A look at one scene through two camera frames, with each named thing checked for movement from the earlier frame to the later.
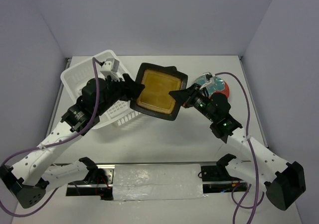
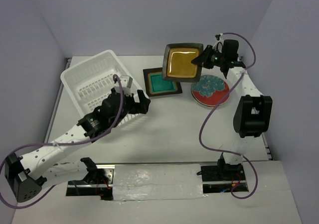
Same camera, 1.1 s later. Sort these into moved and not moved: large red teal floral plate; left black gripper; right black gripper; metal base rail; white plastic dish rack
Moved: left black gripper; right black gripper
Not moved: metal base rail; large red teal floral plate; white plastic dish rack
